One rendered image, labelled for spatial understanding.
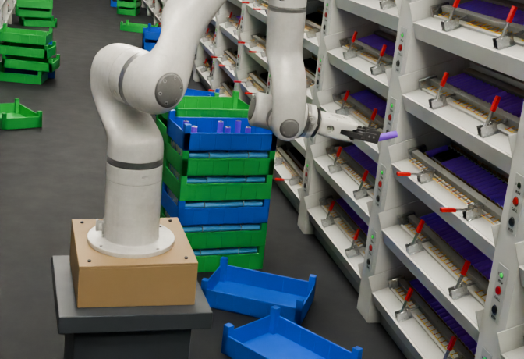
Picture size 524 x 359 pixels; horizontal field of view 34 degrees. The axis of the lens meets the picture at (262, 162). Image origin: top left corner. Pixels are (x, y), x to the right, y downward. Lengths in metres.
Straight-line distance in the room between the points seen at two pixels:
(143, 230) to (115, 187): 0.11
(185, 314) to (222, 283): 0.83
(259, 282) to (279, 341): 0.34
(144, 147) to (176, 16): 0.28
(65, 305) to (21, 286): 0.76
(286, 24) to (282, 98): 0.17
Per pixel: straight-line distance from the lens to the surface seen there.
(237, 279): 2.65
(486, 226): 1.93
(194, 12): 1.78
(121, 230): 1.83
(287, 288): 2.62
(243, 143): 2.61
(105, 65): 1.78
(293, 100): 1.96
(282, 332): 2.37
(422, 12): 2.30
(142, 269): 1.80
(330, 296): 2.66
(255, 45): 4.18
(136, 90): 1.69
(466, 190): 2.06
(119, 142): 1.77
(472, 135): 1.94
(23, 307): 2.45
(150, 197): 1.81
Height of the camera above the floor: 1.08
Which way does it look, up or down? 16 degrees down
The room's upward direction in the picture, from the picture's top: 6 degrees clockwise
